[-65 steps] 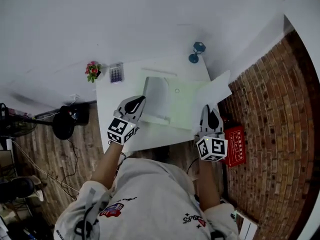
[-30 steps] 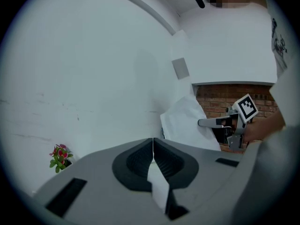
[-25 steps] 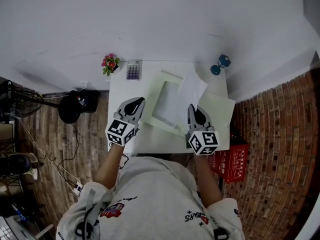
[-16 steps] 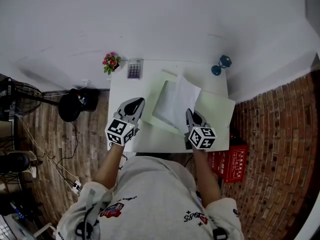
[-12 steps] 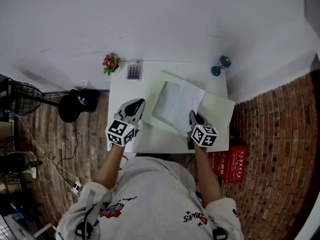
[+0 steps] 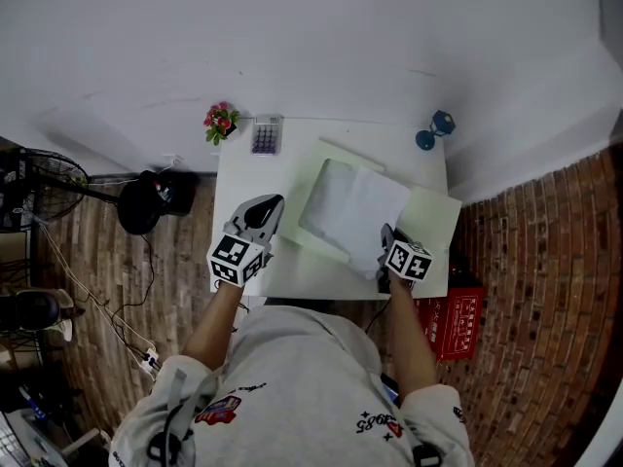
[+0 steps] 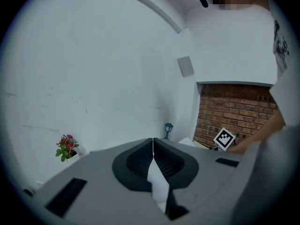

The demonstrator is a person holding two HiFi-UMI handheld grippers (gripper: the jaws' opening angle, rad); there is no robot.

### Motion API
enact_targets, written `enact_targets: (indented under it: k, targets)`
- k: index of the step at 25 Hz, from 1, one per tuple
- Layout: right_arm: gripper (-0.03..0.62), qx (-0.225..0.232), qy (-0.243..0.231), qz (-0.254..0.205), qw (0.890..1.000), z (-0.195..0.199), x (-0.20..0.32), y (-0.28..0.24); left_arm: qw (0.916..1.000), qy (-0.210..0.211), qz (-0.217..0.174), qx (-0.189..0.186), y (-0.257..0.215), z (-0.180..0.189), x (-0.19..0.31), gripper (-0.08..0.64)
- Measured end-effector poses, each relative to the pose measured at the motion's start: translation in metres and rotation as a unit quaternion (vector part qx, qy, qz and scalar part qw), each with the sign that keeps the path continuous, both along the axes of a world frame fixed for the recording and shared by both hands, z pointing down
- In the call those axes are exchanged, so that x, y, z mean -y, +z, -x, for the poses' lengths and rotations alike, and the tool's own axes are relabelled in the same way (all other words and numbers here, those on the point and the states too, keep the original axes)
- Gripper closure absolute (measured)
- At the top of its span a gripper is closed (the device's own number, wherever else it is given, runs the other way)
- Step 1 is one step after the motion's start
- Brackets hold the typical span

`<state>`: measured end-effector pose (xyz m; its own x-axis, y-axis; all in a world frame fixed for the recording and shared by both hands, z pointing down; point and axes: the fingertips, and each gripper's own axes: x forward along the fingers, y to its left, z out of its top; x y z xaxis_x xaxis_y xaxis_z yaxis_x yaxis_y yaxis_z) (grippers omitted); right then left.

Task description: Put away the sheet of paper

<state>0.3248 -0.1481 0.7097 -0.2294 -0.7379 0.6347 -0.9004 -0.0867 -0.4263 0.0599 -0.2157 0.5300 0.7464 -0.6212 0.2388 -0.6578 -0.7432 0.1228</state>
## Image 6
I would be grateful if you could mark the person in white shirt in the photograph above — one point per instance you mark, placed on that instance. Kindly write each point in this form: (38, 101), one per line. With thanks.
(302, 387)

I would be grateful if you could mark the small potted red flowers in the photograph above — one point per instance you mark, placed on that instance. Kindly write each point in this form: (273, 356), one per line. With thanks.
(221, 122)

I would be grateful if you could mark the black floor fan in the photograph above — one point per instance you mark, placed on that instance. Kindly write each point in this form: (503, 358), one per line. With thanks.
(138, 209)

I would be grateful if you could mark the grey calculator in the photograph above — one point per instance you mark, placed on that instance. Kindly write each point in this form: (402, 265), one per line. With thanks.
(267, 136)

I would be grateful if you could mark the black bin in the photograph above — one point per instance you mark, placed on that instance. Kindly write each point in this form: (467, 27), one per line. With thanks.
(175, 192)

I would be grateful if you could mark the red fire extinguisher box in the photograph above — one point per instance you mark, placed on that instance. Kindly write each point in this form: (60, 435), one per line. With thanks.
(455, 324)

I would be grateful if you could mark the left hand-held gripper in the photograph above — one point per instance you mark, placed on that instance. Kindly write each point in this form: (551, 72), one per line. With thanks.
(233, 261)

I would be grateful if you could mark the white wall outlet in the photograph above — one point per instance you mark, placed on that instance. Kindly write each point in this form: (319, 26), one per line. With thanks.
(172, 159)

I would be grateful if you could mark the person's left forearm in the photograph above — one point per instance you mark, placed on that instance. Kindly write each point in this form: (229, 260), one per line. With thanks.
(214, 329)

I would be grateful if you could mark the pale green cutting mat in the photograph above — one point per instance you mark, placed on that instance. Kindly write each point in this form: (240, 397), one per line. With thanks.
(433, 217)

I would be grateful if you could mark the white table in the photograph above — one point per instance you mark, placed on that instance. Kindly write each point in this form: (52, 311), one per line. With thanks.
(292, 276)

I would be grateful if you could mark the white A4 paper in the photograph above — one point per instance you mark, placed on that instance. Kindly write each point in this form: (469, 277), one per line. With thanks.
(355, 207)

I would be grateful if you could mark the person's right forearm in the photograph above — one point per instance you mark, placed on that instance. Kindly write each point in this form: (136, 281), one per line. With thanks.
(414, 343)

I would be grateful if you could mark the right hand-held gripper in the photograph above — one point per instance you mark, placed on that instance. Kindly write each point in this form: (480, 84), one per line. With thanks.
(409, 261)

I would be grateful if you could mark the white power strip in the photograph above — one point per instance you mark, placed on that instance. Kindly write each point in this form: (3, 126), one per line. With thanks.
(150, 362)

